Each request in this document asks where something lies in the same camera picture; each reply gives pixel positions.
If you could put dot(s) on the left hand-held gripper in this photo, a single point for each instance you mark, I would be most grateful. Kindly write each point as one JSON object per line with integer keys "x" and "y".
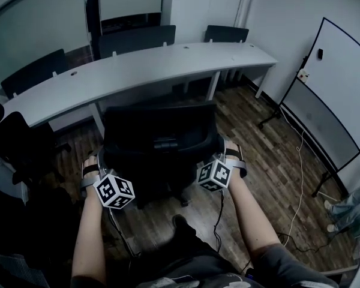
{"x": 115, "y": 192}

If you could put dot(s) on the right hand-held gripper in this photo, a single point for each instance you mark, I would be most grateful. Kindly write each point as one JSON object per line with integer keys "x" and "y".
{"x": 214, "y": 174}

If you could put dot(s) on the black office chair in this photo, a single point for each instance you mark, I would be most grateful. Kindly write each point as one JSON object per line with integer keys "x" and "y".
{"x": 156, "y": 124}

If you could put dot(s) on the person's left forearm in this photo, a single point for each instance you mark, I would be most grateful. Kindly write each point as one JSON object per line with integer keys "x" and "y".
{"x": 88, "y": 238}

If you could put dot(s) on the person's right forearm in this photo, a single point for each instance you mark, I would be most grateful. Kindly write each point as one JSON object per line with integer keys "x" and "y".
{"x": 249, "y": 220}

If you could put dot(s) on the black padded swivel chair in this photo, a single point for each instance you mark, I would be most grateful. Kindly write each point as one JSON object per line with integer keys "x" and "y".
{"x": 21, "y": 142}

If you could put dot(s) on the long grey desk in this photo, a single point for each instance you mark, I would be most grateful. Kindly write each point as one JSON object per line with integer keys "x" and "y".
{"x": 144, "y": 70}

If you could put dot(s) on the black mesh-back chair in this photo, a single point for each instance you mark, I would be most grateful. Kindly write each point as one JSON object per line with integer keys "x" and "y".
{"x": 36, "y": 72}
{"x": 135, "y": 40}
{"x": 226, "y": 34}

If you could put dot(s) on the person's right hand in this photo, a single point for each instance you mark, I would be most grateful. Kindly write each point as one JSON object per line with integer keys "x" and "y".
{"x": 233, "y": 146}

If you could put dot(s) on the person's left hand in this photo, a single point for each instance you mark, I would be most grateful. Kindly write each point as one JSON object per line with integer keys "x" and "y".
{"x": 90, "y": 162}

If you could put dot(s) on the person's black trouser leg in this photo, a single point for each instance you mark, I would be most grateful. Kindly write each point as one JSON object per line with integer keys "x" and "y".
{"x": 192, "y": 244}

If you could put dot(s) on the person's grey shirt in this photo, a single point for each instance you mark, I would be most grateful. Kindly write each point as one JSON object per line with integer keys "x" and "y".
{"x": 282, "y": 268}

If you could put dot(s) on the small white box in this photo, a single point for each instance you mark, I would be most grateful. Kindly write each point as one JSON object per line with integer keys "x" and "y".
{"x": 304, "y": 74}

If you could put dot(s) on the black whiteboard eraser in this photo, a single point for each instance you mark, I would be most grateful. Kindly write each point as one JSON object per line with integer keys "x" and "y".
{"x": 320, "y": 54}

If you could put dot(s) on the rolling whiteboard with black frame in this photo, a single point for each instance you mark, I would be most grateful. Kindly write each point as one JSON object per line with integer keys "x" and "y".
{"x": 330, "y": 94}

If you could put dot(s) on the black door frame post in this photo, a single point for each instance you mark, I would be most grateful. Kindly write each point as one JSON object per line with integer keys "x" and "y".
{"x": 93, "y": 16}

